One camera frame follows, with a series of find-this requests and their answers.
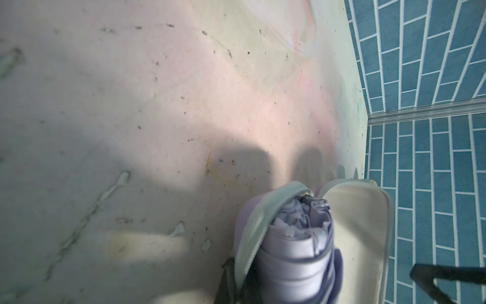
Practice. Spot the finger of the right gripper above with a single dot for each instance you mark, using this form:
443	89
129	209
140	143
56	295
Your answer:
426	275

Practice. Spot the lavender umbrella case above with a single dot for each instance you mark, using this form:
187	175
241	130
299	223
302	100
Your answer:
363	217

